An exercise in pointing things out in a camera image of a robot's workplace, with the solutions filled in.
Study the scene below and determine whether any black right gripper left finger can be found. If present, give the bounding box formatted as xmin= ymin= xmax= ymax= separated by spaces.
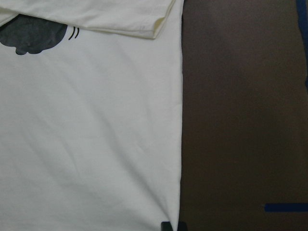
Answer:
xmin=161 ymin=221 xmax=173 ymax=231

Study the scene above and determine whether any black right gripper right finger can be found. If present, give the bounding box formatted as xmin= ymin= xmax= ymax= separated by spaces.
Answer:
xmin=177 ymin=221 xmax=187 ymax=231

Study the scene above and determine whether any cream long-sleeve cat shirt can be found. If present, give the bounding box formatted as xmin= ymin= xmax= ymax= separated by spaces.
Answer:
xmin=0 ymin=0 xmax=183 ymax=231

